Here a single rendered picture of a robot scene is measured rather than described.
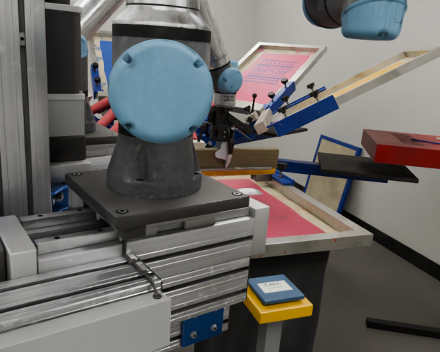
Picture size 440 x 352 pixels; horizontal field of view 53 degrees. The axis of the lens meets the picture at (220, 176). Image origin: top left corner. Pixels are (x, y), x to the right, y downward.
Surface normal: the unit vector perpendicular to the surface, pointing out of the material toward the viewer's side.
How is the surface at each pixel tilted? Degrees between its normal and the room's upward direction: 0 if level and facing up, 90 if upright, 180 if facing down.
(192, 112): 98
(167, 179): 72
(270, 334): 90
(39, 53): 90
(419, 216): 90
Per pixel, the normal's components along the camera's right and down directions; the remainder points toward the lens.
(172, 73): 0.14, 0.40
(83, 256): 0.57, 0.26
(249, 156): 0.35, 0.29
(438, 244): -0.93, 0.04
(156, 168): 0.14, -0.03
